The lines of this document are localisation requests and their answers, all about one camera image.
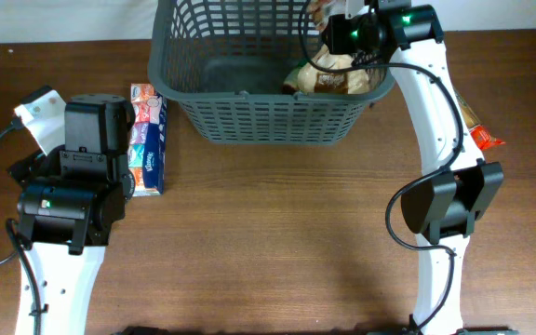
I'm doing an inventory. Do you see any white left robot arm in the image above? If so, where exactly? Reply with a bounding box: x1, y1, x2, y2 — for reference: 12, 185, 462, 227
6, 90, 135, 334

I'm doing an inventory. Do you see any beige snack pouch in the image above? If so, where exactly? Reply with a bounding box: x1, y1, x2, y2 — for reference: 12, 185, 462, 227
281, 0, 371, 95

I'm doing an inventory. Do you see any grey plastic lattice basket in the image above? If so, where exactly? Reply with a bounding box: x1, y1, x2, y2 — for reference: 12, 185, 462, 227
148, 0, 395, 145

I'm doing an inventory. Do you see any Kleenex tissue multipack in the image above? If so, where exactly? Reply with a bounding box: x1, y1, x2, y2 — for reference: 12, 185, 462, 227
128, 84, 168, 196

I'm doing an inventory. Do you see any San Remo spaghetti packet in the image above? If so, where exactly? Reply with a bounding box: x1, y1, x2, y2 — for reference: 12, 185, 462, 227
455, 90, 504, 151

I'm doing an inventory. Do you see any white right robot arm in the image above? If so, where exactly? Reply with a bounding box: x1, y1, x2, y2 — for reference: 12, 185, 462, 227
304, 1, 503, 334

